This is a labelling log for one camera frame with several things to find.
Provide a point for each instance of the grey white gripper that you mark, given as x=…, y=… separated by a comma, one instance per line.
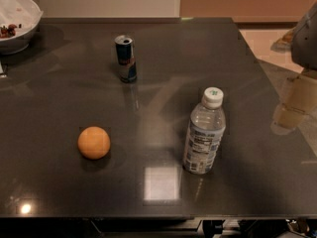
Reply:
x=305, y=45

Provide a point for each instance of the clear plastic water bottle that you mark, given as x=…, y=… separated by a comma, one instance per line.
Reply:
x=205, y=130

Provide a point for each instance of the white bowl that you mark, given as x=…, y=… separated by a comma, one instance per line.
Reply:
x=25, y=15

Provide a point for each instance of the red food scraps in bowl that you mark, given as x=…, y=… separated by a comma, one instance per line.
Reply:
x=9, y=31

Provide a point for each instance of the orange fruit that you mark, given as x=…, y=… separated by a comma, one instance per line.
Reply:
x=94, y=143

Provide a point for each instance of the blue silver energy drink can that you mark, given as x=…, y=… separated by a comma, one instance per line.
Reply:
x=126, y=59

